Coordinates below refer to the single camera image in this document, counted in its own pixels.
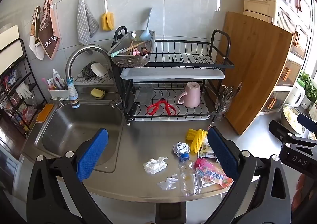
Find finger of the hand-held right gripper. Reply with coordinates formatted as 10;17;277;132
269;120;317;148
297;113;317;134

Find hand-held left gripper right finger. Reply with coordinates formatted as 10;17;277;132
205;126;291;224

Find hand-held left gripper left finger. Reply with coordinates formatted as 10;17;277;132
26;127;112;224

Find white printed packet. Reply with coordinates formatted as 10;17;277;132
198;137;216;159

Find pink snack packet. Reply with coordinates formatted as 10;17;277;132
194;158;234;188

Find clear plastic bottle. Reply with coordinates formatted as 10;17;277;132
178;153;201;196

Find foil ball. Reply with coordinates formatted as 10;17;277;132
173;142;191;156

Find clear plastic wrapper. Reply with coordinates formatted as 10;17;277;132
157;174;180;191

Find white paper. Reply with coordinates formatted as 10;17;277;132
143;157;169;174

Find steel bowl with food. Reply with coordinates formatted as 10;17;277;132
281;103;306;135

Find white electric kettle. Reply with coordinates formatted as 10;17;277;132
292;81;306;108

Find stainless steel sink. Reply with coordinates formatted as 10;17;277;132
21;101;124;173

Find green potted plant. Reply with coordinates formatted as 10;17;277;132
297;71;317;102

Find metal cutlery holder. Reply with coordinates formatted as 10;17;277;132
215;81;243;121

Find yellow soap in dish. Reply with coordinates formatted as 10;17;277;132
90;88;106;99

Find orange cloth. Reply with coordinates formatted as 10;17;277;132
36;103;54;123

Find wooden cutting board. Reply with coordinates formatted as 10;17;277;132
214;11;293;136

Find blue white faucet filter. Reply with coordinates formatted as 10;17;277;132
66;78;81;109

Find pink mug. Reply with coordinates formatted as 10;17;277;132
178;81;201;108

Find white toothbrush holder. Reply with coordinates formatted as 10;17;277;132
48;86;70;99

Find red scissors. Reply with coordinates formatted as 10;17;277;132
147;98;176;116

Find pink toothbrush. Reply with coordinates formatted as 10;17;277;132
42;78;56;90

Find steel wool scrubber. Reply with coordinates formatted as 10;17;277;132
82;62;96;77

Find white toothpaste tube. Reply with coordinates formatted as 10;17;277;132
52;69;62;89

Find black metal shelf rack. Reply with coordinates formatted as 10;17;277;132
0;38;47;137

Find white gloves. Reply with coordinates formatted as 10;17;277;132
15;83;32;99

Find white drip tray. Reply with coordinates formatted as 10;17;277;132
120;68;225;81

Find steel colander basket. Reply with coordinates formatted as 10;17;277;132
108;31;156;68

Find curved steel faucet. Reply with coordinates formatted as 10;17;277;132
65;45;112;83

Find pile of snack packets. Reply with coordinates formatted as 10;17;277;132
0;68;37;130

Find white orange hand towel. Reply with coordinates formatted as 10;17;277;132
29;6;45;61

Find brown hand towel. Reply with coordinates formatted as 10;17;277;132
40;0;61;60

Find grey blue ladle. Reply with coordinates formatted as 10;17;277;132
140;8;153;41

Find grey striped dish cloth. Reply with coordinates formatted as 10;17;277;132
77;0;99;45

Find yellow sponge bottle brush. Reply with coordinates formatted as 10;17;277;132
101;0;116;31

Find white panel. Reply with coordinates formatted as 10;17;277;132
0;25;20;73

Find steel faucet handle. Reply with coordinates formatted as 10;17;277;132
108;99;123;109

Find black wire sponge rack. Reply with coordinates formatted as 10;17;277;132
74;65;112;83

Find black handled cleaver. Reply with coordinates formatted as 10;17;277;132
126;87;154;119

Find black wire dish rack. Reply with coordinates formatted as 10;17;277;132
113;26;235;126

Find mint green handled utensil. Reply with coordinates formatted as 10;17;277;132
111;48;132;57

